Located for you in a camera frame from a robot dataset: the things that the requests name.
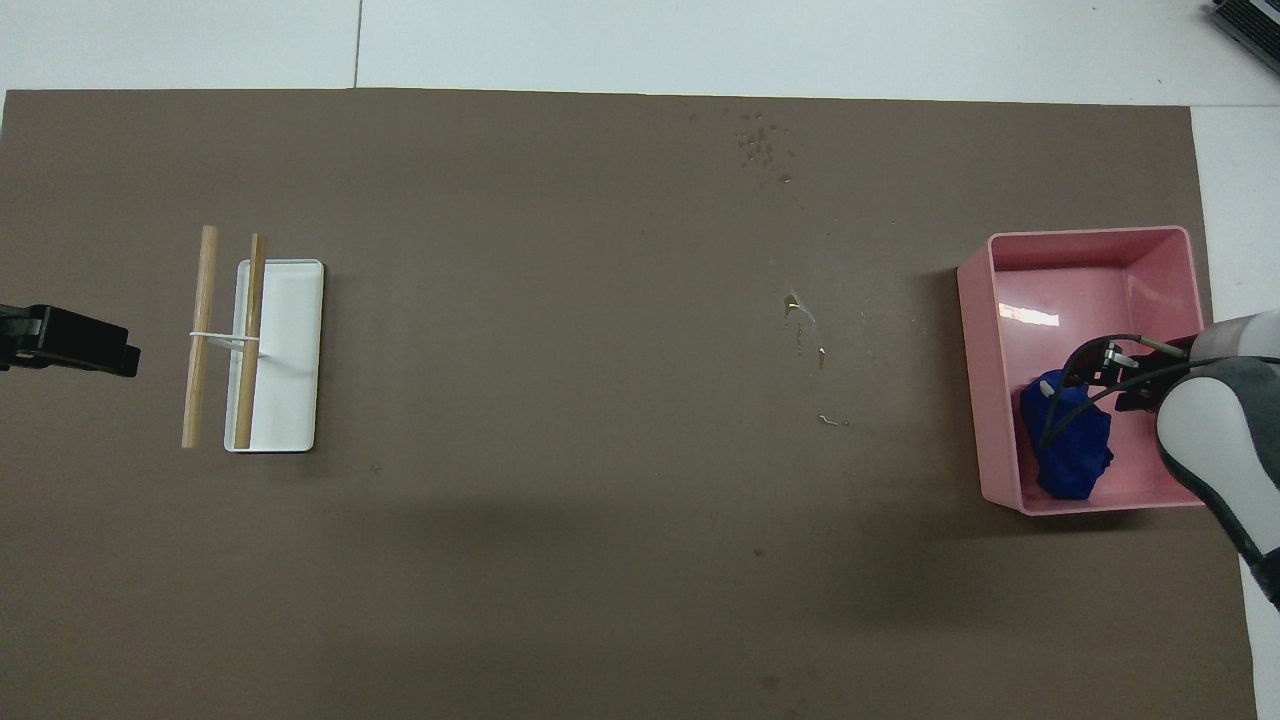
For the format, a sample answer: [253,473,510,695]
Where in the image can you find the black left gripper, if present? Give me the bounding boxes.
[0,303,142,378]

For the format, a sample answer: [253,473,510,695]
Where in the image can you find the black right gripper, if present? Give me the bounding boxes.
[1064,328,1218,414]

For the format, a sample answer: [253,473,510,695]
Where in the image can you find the blue towel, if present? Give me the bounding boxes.
[1019,369,1115,500]

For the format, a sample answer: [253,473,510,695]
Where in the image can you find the white towel rack base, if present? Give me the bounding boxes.
[189,259,325,453]

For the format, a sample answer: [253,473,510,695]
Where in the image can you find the spilled water puddle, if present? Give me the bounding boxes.
[735,110,853,429]

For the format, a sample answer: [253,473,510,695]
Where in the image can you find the pink plastic bin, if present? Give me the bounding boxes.
[957,226,1232,516]

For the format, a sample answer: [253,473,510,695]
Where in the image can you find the long wooden rack dowel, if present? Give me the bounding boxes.
[181,225,220,449]

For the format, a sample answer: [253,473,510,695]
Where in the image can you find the grey ribbed device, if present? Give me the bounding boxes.
[1205,0,1280,51]

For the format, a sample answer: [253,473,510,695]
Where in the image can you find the brown table mat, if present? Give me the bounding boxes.
[0,88,1259,720]

